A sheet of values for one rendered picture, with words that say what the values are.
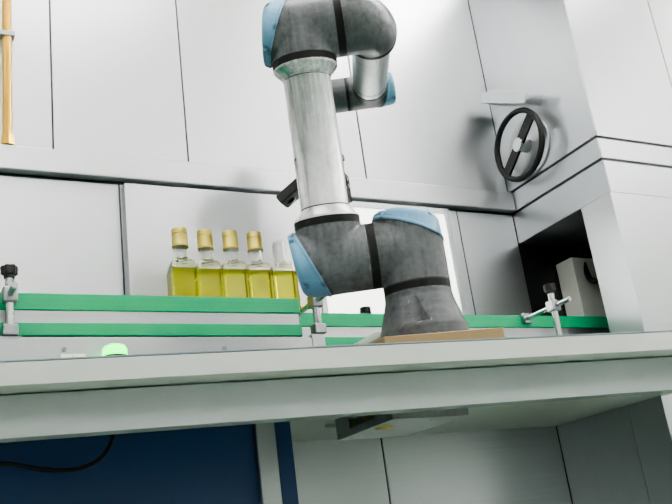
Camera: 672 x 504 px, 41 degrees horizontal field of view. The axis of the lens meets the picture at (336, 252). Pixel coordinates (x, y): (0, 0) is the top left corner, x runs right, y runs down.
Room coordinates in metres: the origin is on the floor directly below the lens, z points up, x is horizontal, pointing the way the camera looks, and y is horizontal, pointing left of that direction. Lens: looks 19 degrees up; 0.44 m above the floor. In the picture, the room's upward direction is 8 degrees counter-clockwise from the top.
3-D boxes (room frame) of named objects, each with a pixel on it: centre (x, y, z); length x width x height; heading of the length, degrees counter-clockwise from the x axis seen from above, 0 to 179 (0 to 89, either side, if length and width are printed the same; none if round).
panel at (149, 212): (2.09, 0.08, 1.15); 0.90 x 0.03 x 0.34; 120
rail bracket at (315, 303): (1.80, 0.07, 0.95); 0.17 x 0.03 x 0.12; 30
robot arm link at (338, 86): (1.77, -0.01, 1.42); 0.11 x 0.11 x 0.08; 0
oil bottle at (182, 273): (1.79, 0.33, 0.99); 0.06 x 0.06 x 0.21; 29
